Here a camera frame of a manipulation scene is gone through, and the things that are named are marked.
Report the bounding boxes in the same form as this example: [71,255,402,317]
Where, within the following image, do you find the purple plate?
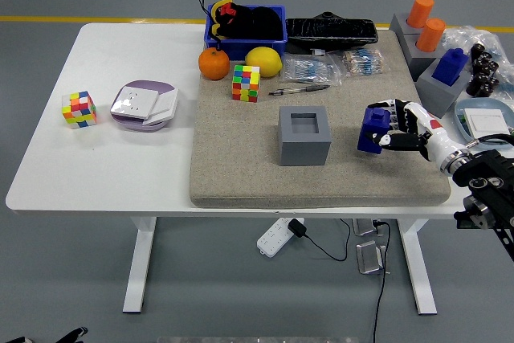
[110,80,180,133]

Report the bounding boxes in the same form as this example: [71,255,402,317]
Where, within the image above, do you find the light blue plate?
[453,97,514,146]

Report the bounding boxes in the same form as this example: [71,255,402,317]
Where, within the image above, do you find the blue square seal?
[431,48,470,87]
[357,105,393,155]

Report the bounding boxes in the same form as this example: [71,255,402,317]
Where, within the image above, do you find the black cord strap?
[196,0,224,53]

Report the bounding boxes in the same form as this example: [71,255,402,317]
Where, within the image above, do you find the clear bag of mixed resistors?
[339,47,391,78]

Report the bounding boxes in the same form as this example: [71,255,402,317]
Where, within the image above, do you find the black plug adapter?
[288,218,308,238]

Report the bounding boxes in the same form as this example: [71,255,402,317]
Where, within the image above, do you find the yellow lemon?
[245,46,284,78]

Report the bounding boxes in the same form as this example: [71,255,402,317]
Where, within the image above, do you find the grey square seal holder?
[278,105,332,166]
[415,57,471,119]

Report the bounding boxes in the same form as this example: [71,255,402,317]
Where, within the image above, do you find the white wall socket panel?
[110,86,161,120]

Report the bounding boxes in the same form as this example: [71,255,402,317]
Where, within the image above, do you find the metal floor bracket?
[356,240,389,276]
[352,218,381,238]

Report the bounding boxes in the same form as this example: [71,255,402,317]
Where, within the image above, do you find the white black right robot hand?
[367,98,463,165]

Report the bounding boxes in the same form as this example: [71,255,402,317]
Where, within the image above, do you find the grey-brown fabric mat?
[188,29,451,210]

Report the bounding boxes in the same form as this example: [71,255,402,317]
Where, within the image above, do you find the scrambled rubik's cube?
[231,63,262,104]
[61,90,98,130]

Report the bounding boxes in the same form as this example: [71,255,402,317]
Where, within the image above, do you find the thin black adapter cable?
[300,218,353,263]

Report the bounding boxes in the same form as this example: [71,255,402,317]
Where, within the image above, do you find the white wall switch panel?
[462,108,511,140]
[142,88,180,126]

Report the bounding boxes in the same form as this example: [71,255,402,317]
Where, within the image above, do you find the orange cylinder seal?
[407,0,435,29]
[416,18,447,53]

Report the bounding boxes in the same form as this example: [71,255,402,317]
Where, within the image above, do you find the grey round seal holder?
[402,31,447,81]
[389,13,418,39]

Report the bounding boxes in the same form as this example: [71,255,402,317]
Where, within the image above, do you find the blue plastic bin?
[203,4,288,63]

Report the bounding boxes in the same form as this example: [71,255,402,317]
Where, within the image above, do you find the white power strip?
[256,217,296,258]

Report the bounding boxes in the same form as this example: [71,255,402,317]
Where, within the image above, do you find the black wrapped long device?
[285,10,379,55]

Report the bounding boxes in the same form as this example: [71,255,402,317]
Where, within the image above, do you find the orange fruit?
[198,47,231,81]

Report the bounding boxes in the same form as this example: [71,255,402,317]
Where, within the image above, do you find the yellow black red tool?
[210,0,238,41]

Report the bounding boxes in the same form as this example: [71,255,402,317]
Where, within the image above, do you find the white table leg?
[397,218,439,316]
[122,216,157,314]

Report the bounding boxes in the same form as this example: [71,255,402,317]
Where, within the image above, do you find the clear bag of blue resistors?
[280,53,342,86]

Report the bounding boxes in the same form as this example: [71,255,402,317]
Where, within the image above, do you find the crumpled clear plastic bag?
[441,24,514,101]

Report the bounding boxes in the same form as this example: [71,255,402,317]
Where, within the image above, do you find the long black power cable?
[371,220,393,343]

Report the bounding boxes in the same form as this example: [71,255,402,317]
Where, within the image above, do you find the black cloth pouch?
[226,4,284,41]

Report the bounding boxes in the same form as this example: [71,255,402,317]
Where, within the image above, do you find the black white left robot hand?
[0,325,89,343]

